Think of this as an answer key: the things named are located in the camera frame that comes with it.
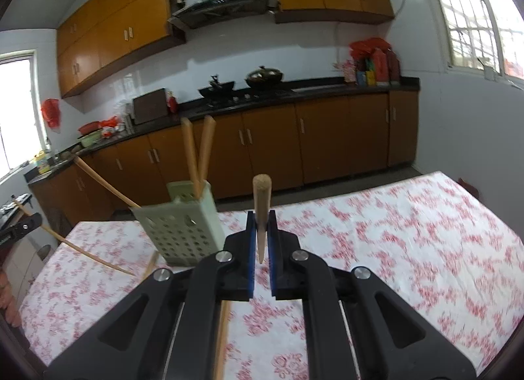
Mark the black lidded wok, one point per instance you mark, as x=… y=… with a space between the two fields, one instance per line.
x=264 y=79

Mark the brown lower kitchen cabinets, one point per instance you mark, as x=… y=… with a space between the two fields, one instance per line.
x=318 y=134

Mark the green perforated utensil holder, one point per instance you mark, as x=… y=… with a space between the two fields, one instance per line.
x=186 y=229

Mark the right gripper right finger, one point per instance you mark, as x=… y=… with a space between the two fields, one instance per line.
x=356 y=326

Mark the brown kitchen cabinets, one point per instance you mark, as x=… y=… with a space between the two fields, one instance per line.
x=318 y=134
x=104 y=36

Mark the person left hand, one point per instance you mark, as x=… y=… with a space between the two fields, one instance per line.
x=8 y=302

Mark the floral red white tablecloth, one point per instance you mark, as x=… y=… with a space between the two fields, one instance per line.
x=428 y=239

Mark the red bags and condiment boxes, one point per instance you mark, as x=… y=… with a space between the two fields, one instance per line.
x=372 y=63

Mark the yellow detergent bottle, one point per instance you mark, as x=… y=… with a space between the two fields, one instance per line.
x=42 y=163

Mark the dark cutting board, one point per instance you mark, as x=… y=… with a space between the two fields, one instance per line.
x=150 y=106

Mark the green basin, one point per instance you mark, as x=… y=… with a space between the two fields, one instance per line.
x=90 y=139

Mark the red bottle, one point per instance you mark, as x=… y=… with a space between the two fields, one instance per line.
x=172 y=102

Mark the bamboo chopstick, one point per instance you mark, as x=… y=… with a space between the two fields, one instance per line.
x=208 y=132
x=190 y=149
x=151 y=265
x=100 y=180
x=70 y=244
x=262 y=190
x=221 y=344

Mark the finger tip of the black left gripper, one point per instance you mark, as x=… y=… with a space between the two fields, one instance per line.
x=12 y=234

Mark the red plastic bag hanging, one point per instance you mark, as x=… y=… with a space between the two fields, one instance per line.
x=50 y=109

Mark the red basin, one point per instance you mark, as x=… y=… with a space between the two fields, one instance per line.
x=89 y=128

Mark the window with white grille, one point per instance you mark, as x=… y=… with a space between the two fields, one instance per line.
x=485 y=35

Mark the brown upper kitchen cabinets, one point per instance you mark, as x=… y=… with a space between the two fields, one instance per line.
x=104 y=36

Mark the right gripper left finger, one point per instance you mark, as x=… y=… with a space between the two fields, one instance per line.
x=166 y=328

